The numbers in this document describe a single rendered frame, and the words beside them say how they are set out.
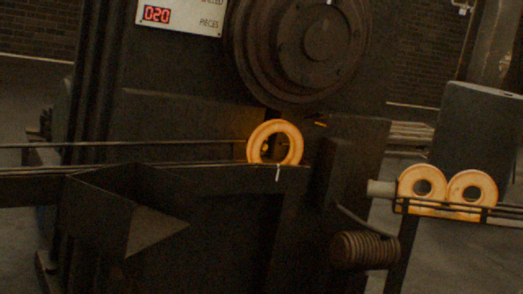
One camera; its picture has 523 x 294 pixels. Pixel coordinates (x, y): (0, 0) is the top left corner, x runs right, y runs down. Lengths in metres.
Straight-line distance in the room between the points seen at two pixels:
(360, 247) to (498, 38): 4.23
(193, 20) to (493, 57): 4.46
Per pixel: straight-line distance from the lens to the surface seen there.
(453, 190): 2.20
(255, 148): 2.00
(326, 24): 1.89
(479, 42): 6.36
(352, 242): 2.11
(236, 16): 1.86
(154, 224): 1.68
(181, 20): 1.94
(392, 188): 2.17
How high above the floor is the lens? 1.21
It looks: 13 degrees down
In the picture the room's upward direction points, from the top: 11 degrees clockwise
